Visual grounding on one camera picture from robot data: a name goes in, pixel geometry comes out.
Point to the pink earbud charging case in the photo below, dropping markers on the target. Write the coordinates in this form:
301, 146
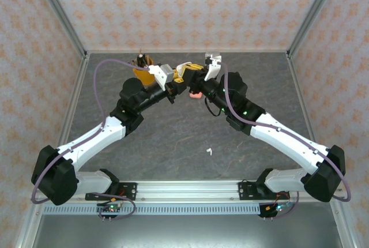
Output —
196, 95

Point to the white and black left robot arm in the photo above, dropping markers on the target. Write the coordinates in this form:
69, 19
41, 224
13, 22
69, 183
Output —
54, 176

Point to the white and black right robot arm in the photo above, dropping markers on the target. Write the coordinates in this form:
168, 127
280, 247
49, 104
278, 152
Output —
288, 141

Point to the orange pen holder cup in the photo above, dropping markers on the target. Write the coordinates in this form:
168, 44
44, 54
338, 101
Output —
141, 76

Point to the blue pen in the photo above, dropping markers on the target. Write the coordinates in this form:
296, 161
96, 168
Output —
133, 63

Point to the black marker pen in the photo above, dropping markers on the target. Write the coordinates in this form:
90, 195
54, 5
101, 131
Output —
141, 59

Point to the flat wooden ruler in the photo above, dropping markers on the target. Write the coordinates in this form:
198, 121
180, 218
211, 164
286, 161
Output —
148, 61

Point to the small green-lit circuit board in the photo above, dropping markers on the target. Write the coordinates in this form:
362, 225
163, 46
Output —
276, 208
111, 208

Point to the grey metal shelf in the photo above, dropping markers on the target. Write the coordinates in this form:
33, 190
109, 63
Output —
184, 233

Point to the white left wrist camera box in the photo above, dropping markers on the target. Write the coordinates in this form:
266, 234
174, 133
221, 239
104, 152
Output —
162, 76

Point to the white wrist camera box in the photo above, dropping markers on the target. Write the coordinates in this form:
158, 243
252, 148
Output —
212, 66
162, 76

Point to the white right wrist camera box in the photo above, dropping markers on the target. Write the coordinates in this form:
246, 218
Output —
212, 66

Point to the aluminium table edge rail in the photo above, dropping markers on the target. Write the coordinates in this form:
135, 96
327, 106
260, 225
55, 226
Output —
187, 51
298, 80
79, 80

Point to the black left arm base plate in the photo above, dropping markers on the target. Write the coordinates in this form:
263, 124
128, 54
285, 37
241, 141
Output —
129, 191

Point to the aluminium mounting rail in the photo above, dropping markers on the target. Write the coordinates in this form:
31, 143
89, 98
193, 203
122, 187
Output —
187, 191

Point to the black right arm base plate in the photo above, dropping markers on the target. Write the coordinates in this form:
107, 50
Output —
245, 191

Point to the aluminium frame post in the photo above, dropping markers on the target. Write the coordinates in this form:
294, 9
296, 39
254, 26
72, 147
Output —
314, 11
344, 230
60, 11
27, 230

